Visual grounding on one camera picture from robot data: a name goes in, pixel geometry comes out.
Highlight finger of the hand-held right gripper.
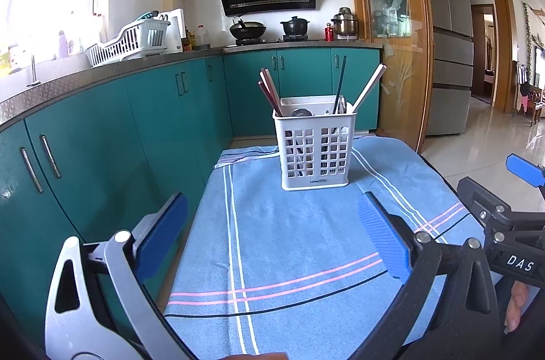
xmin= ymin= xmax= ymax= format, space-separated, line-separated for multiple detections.
xmin=456 ymin=177 xmax=518 ymax=234
xmin=506 ymin=154 xmax=545 ymax=187

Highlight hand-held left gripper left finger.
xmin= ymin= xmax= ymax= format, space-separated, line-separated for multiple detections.
xmin=45 ymin=192 xmax=194 ymax=360

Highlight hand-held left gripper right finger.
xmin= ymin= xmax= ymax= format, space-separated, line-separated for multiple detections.
xmin=355 ymin=192 xmax=499 ymax=360

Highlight white plastic utensil basket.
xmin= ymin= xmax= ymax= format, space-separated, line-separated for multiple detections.
xmin=272 ymin=96 xmax=356 ymax=191

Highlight pale pink chopstick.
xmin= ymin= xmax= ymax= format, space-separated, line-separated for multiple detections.
xmin=352 ymin=66 xmax=383 ymax=110
xmin=353 ymin=63 xmax=387 ymax=110

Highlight dark red chopstick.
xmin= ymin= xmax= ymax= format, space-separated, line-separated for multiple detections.
xmin=258 ymin=80 xmax=280 ymax=117
xmin=261 ymin=68 xmax=285 ymax=116

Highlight person's right hand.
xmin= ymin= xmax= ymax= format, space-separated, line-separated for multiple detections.
xmin=504 ymin=281 xmax=533 ymax=337

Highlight person's left hand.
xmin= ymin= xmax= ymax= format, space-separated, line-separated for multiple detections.
xmin=223 ymin=352 xmax=287 ymax=360

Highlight wooden dining chairs with clothes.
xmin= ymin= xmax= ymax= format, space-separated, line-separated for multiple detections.
xmin=514 ymin=62 xmax=545 ymax=127

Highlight blue striped towel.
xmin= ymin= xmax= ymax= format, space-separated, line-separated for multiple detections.
xmin=164 ymin=136 xmax=503 ymax=360

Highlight green base cabinets long run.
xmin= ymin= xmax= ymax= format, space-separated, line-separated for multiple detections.
xmin=0 ymin=58 xmax=233 ymax=344

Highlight dark brown room door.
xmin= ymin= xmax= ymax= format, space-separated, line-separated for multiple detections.
xmin=470 ymin=4 xmax=497 ymax=106

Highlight grey refrigerator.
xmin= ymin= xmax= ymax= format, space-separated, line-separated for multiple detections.
xmin=415 ymin=0 xmax=474 ymax=138

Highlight green base cabinets under stove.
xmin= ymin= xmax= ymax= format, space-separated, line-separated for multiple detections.
xmin=222 ymin=47 xmax=381 ymax=138

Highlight grey kitchen countertop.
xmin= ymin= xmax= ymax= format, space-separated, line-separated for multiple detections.
xmin=0 ymin=38 xmax=384 ymax=131

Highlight white dish rack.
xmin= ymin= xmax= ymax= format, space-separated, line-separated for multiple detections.
xmin=85 ymin=11 xmax=171 ymax=68

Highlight white cutting board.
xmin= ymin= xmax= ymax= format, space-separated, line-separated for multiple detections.
xmin=159 ymin=8 xmax=187 ymax=53

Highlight steel sink faucet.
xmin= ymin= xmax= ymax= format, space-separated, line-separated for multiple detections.
xmin=26 ymin=52 xmax=42 ymax=88

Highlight stainless steel stock pot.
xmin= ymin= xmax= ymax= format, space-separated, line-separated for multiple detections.
xmin=331 ymin=6 xmax=362 ymax=36

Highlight black wok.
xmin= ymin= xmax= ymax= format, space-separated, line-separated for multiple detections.
xmin=229 ymin=18 xmax=267 ymax=42

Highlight gas stove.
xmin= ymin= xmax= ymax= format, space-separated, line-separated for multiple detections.
xmin=227 ymin=36 xmax=320 ymax=46

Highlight black cooking pot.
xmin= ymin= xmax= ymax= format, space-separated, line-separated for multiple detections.
xmin=280 ymin=16 xmax=311 ymax=36

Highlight leafy wall garland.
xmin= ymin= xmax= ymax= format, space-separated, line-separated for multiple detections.
xmin=523 ymin=2 xmax=545 ymax=68

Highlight wooden frame glass door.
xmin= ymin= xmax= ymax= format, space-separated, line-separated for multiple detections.
xmin=348 ymin=0 xmax=436 ymax=157

